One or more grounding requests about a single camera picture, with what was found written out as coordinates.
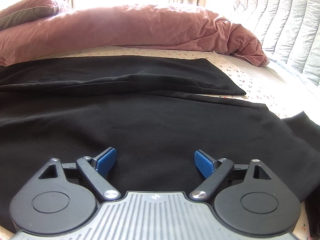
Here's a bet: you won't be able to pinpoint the black pants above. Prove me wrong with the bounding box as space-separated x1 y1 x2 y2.
1 56 319 239

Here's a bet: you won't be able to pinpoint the pink duvet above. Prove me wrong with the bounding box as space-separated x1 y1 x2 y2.
1 5 269 67

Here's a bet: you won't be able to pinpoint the light blue quilted blanket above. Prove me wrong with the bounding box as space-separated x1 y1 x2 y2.
233 0 319 86

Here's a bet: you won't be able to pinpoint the pink and grey pillow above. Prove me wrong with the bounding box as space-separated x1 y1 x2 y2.
1 0 72 30

